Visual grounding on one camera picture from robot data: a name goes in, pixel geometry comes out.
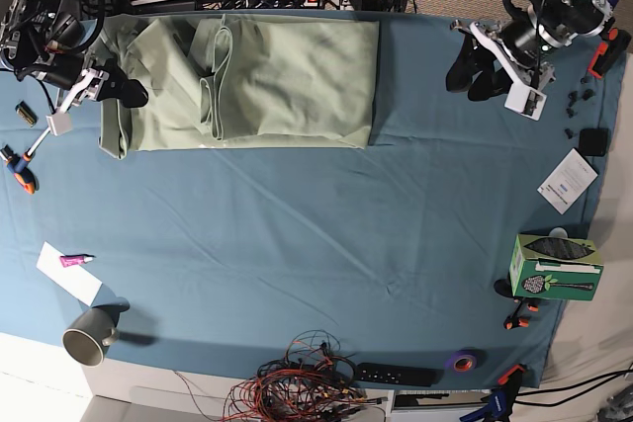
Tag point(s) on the right-arm white wrist camera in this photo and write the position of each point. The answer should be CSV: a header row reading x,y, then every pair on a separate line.
x,y
59,123

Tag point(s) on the green cardboard box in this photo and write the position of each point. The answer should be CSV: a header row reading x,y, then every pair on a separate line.
x,y
558,268

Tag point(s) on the pink glue tube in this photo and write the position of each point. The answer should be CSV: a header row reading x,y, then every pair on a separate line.
x,y
67,261

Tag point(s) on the small orange spring clamp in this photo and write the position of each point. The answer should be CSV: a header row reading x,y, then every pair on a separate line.
x,y
517,319

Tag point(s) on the white paper sheet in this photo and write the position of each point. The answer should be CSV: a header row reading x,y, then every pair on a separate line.
x,y
75,280

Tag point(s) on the orange black table clamp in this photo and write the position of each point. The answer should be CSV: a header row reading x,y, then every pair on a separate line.
x,y
607,54

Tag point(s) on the green T-shirt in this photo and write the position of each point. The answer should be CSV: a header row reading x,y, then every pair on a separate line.
x,y
241,81

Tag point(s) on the grey ceramic mug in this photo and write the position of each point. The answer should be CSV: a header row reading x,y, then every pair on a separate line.
x,y
88,339

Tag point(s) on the black square box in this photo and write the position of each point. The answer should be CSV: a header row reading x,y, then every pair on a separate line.
x,y
593,142

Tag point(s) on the left-arm white wrist camera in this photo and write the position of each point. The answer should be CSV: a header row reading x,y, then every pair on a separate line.
x,y
526,101

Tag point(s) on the blue orange bar clamp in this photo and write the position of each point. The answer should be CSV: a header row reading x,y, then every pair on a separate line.
x,y
499,403

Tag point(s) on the white printed card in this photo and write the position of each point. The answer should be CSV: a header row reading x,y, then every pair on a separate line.
x,y
567,182

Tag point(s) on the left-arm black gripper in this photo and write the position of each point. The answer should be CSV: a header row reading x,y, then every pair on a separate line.
x,y
476,73

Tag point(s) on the blue table cloth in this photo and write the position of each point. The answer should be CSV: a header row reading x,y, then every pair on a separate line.
x,y
224,256

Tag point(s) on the black remote control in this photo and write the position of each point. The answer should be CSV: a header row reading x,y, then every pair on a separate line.
x,y
395,375

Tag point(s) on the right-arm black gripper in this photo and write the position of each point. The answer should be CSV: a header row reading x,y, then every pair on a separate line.
x,y
115,84

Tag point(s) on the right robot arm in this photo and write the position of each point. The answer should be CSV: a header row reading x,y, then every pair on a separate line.
x,y
51,41

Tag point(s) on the small green battery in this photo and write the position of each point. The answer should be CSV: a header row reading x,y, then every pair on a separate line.
x,y
26,114

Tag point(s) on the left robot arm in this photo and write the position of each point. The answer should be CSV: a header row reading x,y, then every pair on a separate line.
x,y
510,58

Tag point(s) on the purple tape roll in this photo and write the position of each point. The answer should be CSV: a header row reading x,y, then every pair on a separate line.
x,y
462,361

